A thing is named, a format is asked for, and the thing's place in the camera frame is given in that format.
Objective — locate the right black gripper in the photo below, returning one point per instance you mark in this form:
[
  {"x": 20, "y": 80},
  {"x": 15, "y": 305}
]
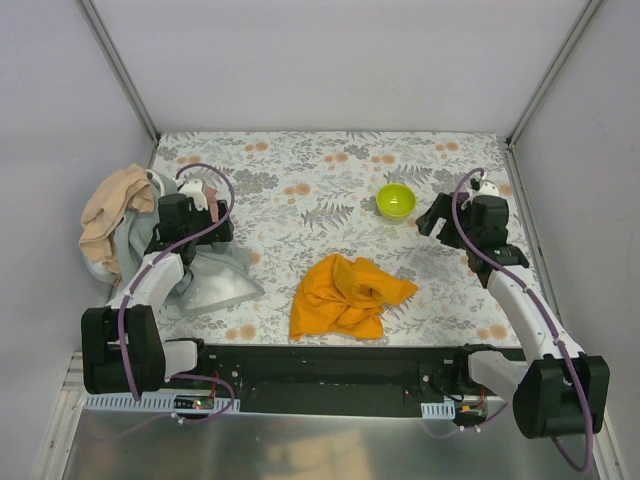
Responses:
[{"x": 446, "y": 220}]

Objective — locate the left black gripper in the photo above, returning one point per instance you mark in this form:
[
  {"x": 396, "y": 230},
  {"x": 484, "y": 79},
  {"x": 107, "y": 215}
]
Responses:
[{"x": 215, "y": 226}]

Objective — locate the grey cloth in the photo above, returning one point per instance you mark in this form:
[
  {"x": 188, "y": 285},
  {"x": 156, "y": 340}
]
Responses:
[{"x": 196, "y": 273}]

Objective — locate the orange cloth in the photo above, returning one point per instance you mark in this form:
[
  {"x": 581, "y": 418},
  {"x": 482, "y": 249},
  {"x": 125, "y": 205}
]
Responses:
[{"x": 346, "y": 297}]

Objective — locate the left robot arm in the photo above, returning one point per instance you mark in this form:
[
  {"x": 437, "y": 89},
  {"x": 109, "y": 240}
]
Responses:
[{"x": 122, "y": 351}]

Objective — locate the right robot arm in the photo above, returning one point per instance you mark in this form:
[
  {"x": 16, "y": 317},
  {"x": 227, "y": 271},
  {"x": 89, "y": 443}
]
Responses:
[{"x": 560, "y": 390}]

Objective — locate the pink cloth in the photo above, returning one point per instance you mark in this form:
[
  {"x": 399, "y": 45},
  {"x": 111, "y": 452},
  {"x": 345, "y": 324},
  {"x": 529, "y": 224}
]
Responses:
[{"x": 211, "y": 198}]

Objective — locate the beige cloth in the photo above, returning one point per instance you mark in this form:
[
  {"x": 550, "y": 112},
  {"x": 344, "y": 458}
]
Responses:
[{"x": 125, "y": 189}]

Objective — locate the green bowl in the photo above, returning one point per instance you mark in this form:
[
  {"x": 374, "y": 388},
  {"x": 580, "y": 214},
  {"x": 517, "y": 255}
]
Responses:
[{"x": 395, "y": 201}]

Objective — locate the floral table mat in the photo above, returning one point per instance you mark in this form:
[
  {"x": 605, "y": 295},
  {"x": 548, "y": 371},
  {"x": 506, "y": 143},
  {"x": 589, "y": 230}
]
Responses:
[{"x": 300, "y": 197}]

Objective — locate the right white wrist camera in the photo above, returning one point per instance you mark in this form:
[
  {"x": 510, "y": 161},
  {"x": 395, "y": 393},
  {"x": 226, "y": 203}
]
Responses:
[{"x": 480, "y": 184}]

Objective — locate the right aluminium side rail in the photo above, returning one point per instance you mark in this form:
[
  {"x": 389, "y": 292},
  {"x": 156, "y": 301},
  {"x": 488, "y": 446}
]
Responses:
[{"x": 528, "y": 224}]

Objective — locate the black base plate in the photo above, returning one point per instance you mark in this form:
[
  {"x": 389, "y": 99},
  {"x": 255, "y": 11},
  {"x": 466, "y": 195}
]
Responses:
[{"x": 323, "y": 380}]

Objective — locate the left slotted cable duct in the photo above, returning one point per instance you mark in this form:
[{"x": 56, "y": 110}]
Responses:
[{"x": 162, "y": 403}]

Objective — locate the slotted cable duct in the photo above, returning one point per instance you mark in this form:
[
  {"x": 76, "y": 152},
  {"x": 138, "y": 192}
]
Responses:
[
  {"x": 438, "y": 411},
  {"x": 162, "y": 403}
]

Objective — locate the right slotted cable duct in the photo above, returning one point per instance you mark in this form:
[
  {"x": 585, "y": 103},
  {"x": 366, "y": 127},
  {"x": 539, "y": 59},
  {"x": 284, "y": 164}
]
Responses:
[{"x": 438, "y": 411}]

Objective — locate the left aluminium corner post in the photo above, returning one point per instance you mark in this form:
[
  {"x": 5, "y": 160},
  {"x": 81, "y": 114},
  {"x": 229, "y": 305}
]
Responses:
[{"x": 116, "y": 64}]

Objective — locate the aluminium corner post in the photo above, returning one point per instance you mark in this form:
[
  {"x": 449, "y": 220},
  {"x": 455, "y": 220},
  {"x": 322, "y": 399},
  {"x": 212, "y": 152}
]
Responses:
[
  {"x": 116, "y": 64},
  {"x": 570, "y": 43}
]

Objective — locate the right aluminium corner post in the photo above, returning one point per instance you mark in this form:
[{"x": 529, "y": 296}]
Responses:
[{"x": 570, "y": 43}]

